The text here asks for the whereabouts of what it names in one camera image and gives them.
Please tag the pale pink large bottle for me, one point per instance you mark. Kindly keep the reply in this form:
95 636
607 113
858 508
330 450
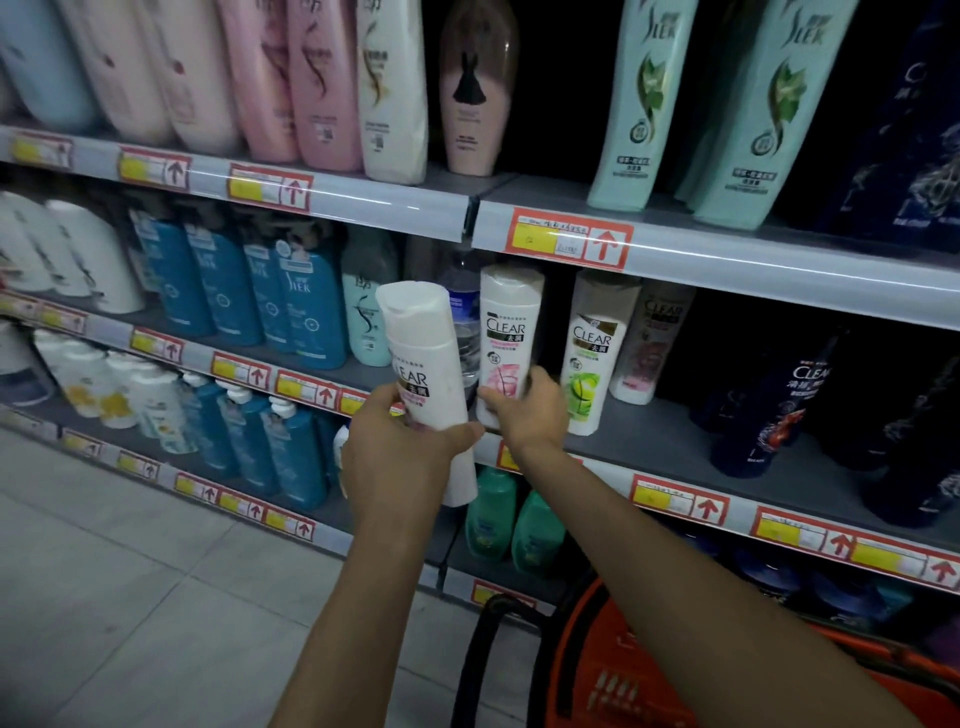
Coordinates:
120 67
195 75

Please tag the white shampoo bottle pink label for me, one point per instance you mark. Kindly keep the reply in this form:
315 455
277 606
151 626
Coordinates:
510 322

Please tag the grey metal shelf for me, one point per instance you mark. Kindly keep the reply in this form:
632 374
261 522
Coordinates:
660 450
112 334
750 262
487 576
337 529
375 201

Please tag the person's left hand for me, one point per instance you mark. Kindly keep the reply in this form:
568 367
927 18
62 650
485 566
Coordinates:
390 465

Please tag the orange shopping basket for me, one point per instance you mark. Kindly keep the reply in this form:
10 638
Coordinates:
600 675

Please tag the white rounded bottle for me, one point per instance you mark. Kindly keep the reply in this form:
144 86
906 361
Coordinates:
101 259
19 262
52 244

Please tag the white pump bottle yellow flower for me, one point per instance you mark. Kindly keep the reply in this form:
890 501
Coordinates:
161 412
120 394
75 375

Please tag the pale teal shampoo bottle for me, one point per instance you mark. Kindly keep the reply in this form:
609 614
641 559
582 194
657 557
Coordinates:
367 300

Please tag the person's right thumb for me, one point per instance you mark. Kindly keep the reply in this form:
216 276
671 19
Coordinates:
495 396

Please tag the red yellow price tag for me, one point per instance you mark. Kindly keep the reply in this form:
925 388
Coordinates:
154 169
568 240
41 151
270 187

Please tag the person's left thumb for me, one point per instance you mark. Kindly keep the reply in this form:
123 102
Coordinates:
456 439

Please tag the person's right forearm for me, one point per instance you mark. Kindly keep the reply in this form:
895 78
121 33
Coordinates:
675 592

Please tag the pale blue large bottle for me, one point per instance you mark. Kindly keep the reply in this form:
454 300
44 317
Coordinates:
45 60

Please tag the dark navy large bottle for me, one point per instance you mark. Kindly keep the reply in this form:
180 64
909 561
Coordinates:
900 135

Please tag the mint green shampoo bottle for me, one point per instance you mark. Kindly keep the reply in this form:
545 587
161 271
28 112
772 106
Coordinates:
645 105
772 112

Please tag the row of red price labels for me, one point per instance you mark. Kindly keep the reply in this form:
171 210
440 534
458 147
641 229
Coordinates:
196 489
240 370

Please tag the dark blue bottle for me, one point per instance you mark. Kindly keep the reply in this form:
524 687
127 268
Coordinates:
862 596

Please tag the person's left forearm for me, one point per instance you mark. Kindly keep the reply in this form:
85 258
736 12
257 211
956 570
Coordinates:
360 622

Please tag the person's right hand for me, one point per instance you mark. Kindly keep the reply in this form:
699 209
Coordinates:
536 416

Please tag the white shampoo bottle pink flowers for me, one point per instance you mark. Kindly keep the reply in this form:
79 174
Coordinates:
656 337

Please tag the white shampoo bottle gold print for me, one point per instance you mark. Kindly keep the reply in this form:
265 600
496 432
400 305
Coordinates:
394 97

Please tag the pink bottle black dress print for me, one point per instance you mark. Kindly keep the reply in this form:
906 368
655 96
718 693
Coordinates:
476 97

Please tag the white shampoo bottle green label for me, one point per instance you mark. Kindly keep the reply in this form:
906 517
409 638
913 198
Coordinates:
596 352

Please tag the dark navy shampoo bottle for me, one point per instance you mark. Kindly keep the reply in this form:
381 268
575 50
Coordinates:
915 457
772 412

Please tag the white shampoo bottle brown label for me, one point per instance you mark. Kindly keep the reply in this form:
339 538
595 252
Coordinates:
424 352

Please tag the blue shampoo bottle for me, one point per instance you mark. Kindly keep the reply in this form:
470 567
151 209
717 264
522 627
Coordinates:
225 289
315 307
176 281
266 300

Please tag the blue pump bottle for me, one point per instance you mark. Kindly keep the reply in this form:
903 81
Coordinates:
251 442
296 457
210 427

